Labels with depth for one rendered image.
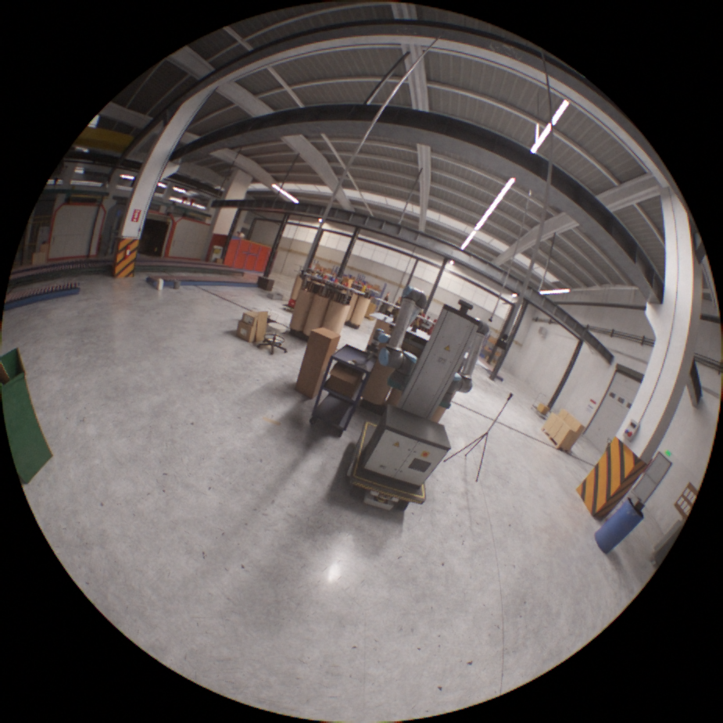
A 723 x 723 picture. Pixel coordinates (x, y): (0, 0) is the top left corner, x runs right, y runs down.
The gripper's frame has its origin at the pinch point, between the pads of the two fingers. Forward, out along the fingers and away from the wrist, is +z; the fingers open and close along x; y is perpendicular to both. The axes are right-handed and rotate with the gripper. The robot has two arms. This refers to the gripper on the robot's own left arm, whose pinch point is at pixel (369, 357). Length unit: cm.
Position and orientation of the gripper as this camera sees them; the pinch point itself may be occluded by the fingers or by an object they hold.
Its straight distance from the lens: 239.6
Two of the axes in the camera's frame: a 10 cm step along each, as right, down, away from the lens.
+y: 1.9, -2.6, 9.5
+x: -9.2, -3.9, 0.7
